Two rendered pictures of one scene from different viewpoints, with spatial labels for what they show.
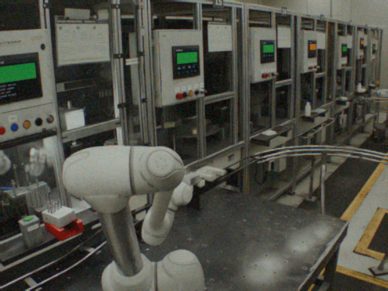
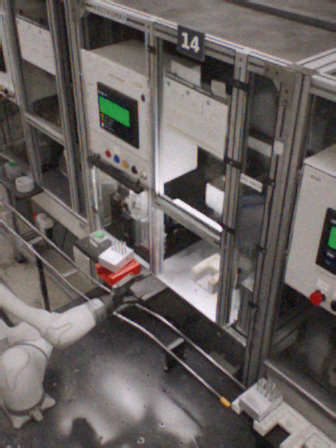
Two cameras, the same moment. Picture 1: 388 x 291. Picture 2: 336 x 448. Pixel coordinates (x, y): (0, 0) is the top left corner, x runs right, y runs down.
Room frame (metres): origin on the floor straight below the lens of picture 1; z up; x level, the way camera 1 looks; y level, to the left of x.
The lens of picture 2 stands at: (1.89, -1.19, 2.56)
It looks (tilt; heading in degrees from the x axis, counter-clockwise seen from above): 36 degrees down; 98
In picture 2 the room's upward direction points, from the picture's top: straight up
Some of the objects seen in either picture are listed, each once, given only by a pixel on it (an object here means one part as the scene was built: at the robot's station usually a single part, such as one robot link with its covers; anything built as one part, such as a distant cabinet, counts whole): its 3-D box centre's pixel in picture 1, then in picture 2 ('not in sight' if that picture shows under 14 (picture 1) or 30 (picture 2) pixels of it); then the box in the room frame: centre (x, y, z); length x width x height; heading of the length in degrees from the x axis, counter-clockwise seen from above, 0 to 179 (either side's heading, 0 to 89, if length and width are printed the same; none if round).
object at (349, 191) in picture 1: (373, 152); not in sight; (4.97, -2.89, 0.01); 5.85 x 0.59 x 0.01; 140
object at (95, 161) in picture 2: (19, 139); (114, 171); (1.38, 0.75, 1.37); 0.36 x 0.04 x 0.04; 140
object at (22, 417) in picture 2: not in sight; (26, 401); (1.15, 0.04, 0.71); 0.22 x 0.18 x 0.06; 140
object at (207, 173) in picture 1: (199, 181); (283, 432); (2.14, -0.03, 0.84); 0.36 x 0.14 x 0.10; 140
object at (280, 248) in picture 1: (206, 256); (121, 442); (1.55, -0.05, 0.66); 1.50 x 1.06 x 0.04; 140
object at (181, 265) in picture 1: (181, 277); (19, 373); (1.14, 0.06, 0.85); 0.18 x 0.16 x 0.22; 92
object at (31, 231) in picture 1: (30, 230); (101, 244); (1.30, 0.74, 0.97); 0.08 x 0.08 x 0.12; 50
